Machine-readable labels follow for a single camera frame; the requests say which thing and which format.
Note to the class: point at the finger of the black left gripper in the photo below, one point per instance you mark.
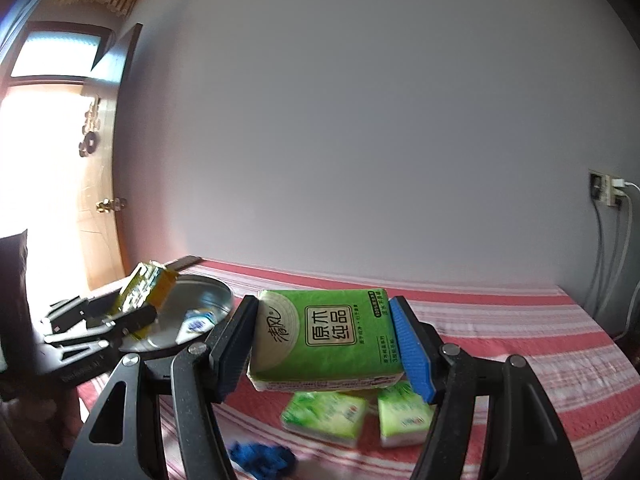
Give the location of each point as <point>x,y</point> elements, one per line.
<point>73,344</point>

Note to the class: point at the wooden door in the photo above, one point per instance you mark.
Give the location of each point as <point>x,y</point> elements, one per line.
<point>98,233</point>

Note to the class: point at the yellow printed packet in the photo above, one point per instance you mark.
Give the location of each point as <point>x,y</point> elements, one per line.
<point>149,283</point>

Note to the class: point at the black smartphone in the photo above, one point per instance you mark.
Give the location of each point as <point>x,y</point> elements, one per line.
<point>183,263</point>

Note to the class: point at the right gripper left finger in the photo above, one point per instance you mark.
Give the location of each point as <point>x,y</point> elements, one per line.
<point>123,436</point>

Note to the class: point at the wall power outlet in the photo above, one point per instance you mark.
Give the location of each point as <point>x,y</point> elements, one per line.
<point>605,189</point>

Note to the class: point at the door ornament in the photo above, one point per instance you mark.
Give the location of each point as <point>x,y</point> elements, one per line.
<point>90,129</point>

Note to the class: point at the large green tissue pack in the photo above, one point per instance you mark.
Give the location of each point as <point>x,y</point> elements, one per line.
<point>324,340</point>

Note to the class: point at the left hand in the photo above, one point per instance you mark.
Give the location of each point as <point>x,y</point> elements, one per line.
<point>38,434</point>

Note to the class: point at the brass door handle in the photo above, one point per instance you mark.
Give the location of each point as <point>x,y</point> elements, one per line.
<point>111,205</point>

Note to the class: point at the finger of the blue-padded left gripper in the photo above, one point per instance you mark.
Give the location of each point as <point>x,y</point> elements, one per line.
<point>67,313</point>

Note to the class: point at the round metal cookie tin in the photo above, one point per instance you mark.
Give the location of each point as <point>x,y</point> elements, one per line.
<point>194,306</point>

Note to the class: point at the blue knotted cloth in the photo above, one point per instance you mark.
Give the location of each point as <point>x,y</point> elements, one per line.
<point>263,462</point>

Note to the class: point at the small green tissue pack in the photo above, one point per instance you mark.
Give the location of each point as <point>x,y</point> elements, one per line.
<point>403,416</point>
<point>326,416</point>

